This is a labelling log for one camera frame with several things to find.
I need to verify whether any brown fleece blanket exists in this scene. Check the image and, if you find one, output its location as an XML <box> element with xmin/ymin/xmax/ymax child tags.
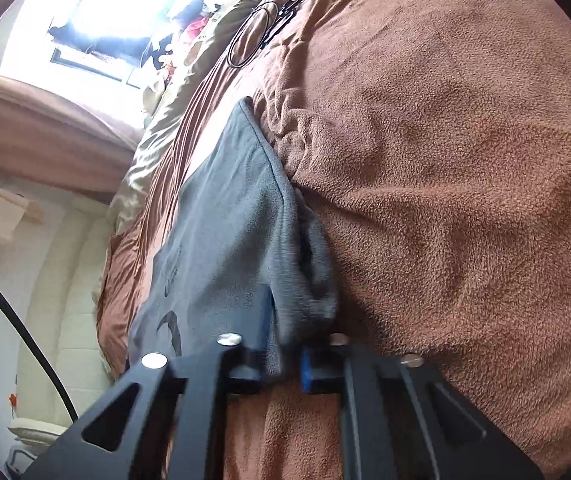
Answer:
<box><xmin>96</xmin><ymin>0</ymin><xmax>571</xmax><ymax>480</ymax></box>

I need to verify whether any pile of clothes at window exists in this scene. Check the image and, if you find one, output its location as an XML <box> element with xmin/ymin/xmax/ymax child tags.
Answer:
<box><xmin>140</xmin><ymin>0</ymin><xmax>227</xmax><ymax>86</ymax></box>

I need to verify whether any pink curtain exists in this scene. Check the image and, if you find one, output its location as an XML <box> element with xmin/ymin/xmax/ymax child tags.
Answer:
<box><xmin>0</xmin><ymin>72</ymin><xmax>147</xmax><ymax>196</ymax></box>

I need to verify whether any window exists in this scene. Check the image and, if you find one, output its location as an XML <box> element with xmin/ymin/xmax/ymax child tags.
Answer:
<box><xmin>0</xmin><ymin>0</ymin><xmax>226</xmax><ymax>86</ymax></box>

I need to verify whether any cream leather cushion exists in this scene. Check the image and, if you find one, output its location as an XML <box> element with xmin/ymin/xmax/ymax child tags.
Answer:
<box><xmin>8</xmin><ymin>415</ymin><xmax>69</xmax><ymax>461</ymax></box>

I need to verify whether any large dark hanging garment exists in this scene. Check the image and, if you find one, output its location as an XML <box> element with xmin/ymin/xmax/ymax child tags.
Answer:
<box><xmin>48</xmin><ymin>20</ymin><xmax>132</xmax><ymax>69</ymax></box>

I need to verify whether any cream leather headboard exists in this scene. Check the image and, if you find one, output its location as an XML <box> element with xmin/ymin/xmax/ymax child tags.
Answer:
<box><xmin>16</xmin><ymin>192</ymin><xmax>131</xmax><ymax>421</ymax></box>

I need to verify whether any black braided cable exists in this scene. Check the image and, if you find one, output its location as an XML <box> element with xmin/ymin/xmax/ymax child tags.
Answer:
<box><xmin>0</xmin><ymin>247</ymin><xmax>80</xmax><ymax>423</ymax></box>

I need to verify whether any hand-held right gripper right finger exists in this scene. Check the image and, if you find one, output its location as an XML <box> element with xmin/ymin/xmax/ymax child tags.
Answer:
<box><xmin>299</xmin><ymin>334</ymin><xmax>546</xmax><ymax>480</ymax></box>

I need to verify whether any thin black cable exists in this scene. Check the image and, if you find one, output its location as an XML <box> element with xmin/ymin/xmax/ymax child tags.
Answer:
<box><xmin>227</xmin><ymin>0</ymin><xmax>291</xmax><ymax>69</ymax></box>

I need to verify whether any cream hanging cloth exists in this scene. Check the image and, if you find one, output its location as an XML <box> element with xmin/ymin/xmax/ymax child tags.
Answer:
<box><xmin>0</xmin><ymin>177</ymin><xmax>45</xmax><ymax>246</ymax></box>

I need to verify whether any grey t-shirt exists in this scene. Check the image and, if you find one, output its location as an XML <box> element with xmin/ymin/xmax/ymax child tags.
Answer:
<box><xmin>128</xmin><ymin>97</ymin><xmax>339</xmax><ymax>377</ymax></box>

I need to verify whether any black metal frame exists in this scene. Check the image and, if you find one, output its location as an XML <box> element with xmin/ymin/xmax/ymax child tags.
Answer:
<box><xmin>260</xmin><ymin>0</ymin><xmax>319</xmax><ymax>48</ymax></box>

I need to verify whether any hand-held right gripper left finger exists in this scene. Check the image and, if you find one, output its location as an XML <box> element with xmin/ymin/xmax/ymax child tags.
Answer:
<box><xmin>20</xmin><ymin>285</ymin><xmax>282</xmax><ymax>480</ymax></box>

